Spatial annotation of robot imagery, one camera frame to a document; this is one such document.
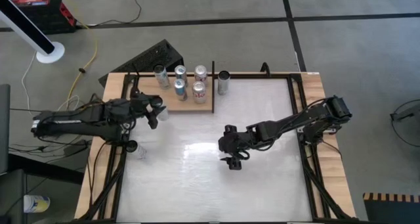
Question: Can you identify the blue silver Red Bull can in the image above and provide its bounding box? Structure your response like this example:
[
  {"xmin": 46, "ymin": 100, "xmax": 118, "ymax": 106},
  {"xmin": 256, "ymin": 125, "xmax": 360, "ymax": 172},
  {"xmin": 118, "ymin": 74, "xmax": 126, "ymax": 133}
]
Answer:
[
  {"xmin": 173, "ymin": 78, "xmax": 188, "ymax": 102},
  {"xmin": 174, "ymin": 64, "xmax": 188, "ymax": 87}
]

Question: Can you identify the black perforated panel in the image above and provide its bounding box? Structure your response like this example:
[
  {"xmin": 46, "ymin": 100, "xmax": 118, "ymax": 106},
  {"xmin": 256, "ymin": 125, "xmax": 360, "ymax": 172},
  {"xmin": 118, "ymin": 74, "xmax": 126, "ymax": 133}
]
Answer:
[{"xmin": 98, "ymin": 39, "xmax": 184, "ymax": 87}]

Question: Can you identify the black curved bracket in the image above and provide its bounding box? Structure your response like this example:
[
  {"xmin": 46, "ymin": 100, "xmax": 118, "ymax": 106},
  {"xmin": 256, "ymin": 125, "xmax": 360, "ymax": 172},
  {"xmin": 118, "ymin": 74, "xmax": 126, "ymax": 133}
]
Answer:
[{"xmin": 260, "ymin": 62, "xmax": 272, "ymax": 78}]

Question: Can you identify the thin black floor cable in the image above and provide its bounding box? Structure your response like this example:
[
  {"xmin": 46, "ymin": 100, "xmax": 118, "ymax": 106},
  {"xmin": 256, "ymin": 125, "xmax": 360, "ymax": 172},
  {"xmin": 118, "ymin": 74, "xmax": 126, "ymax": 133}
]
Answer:
[{"xmin": 85, "ymin": 0, "xmax": 142, "ymax": 27}]

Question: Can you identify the white floor stand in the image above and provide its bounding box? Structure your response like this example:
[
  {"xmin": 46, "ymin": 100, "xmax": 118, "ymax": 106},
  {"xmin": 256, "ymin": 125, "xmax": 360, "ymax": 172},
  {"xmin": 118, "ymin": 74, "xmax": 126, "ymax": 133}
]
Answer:
[{"xmin": 0, "ymin": 0, "xmax": 66, "ymax": 64}]

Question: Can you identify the white yellow blue container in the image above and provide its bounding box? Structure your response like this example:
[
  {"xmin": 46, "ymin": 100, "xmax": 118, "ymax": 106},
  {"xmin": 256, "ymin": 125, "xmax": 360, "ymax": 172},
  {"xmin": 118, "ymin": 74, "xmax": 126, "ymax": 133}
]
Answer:
[{"xmin": 22, "ymin": 194, "xmax": 51, "ymax": 214}]

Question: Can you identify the dark grey cabinet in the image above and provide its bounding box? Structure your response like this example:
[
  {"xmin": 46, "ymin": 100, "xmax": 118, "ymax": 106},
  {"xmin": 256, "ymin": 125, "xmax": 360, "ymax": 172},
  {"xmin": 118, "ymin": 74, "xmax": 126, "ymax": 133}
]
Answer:
[{"xmin": 0, "ymin": 83, "xmax": 11, "ymax": 175}]

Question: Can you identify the yellow cable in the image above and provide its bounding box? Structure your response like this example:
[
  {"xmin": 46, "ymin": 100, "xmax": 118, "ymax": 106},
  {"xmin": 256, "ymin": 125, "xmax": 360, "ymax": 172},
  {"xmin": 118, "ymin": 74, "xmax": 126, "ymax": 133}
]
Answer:
[{"xmin": 67, "ymin": 18, "xmax": 99, "ymax": 99}]

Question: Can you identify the black box yellow striped edge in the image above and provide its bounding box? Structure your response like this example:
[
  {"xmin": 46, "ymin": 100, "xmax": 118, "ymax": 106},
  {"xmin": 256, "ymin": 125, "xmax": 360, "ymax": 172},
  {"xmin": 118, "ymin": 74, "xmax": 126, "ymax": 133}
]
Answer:
[{"xmin": 362, "ymin": 192, "xmax": 420, "ymax": 224}]

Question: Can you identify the red and black toolbox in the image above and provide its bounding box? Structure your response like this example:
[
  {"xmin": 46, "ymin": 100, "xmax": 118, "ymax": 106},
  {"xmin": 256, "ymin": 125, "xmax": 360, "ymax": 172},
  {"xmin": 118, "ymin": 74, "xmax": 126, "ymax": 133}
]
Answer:
[{"xmin": 9, "ymin": 0, "xmax": 79, "ymax": 35}]

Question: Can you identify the white Celsius can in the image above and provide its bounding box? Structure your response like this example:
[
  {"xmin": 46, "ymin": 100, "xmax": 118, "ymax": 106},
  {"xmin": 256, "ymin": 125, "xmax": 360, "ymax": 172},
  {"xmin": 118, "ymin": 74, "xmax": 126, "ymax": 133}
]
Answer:
[
  {"xmin": 125, "ymin": 140, "xmax": 148, "ymax": 160},
  {"xmin": 153, "ymin": 64, "xmax": 171, "ymax": 90}
]

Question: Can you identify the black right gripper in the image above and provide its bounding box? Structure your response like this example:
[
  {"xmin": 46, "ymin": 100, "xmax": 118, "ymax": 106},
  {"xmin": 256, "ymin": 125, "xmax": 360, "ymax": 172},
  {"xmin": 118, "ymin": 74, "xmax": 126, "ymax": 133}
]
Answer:
[{"xmin": 219, "ymin": 124, "xmax": 255, "ymax": 171}]

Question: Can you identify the black aluminium table frame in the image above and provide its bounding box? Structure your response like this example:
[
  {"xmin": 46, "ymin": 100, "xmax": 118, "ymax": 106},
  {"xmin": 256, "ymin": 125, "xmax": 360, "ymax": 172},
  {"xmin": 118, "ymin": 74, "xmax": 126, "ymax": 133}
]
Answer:
[{"xmin": 78, "ymin": 71, "xmax": 354, "ymax": 223}]

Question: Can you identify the silver Diet Coke can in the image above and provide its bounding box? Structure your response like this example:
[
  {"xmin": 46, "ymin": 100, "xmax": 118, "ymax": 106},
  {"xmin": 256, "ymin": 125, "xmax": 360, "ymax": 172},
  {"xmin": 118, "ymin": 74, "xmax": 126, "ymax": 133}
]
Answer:
[
  {"xmin": 192, "ymin": 81, "xmax": 207, "ymax": 104},
  {"xmin": 194, "ymin": 64, "xmax": 209, "ymax": 87}
]

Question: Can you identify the white floor cable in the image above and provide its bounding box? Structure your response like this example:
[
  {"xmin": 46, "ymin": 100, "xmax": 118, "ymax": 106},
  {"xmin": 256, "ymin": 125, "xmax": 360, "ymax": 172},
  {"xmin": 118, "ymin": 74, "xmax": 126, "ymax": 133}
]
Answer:
[{"xmin": 21, "ymin": 51, "xmax": 62, "ymax": 120}]

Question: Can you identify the black round wire stand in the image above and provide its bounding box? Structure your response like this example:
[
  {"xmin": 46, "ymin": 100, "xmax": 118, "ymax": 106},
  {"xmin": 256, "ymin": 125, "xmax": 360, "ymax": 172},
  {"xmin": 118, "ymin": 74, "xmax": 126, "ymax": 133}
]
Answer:
[{"xmin": 389, "ymin": 99, "xmax": 420, "ymax": 143}]

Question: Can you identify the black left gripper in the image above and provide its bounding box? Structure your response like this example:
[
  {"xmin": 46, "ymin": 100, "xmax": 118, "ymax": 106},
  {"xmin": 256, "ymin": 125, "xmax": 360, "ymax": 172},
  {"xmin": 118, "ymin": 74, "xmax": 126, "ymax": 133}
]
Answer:
[{"xmin": 129, "ymin": 93, "xmax": 159, "ymax": 130}]

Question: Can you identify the black wire frame tray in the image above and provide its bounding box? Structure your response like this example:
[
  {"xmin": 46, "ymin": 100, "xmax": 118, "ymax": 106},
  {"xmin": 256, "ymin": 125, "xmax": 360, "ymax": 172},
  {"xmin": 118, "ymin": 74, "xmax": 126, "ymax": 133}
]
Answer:
[{"xmin": 134, "ymin": 60, "xmax": 216, "ymax": 114}]

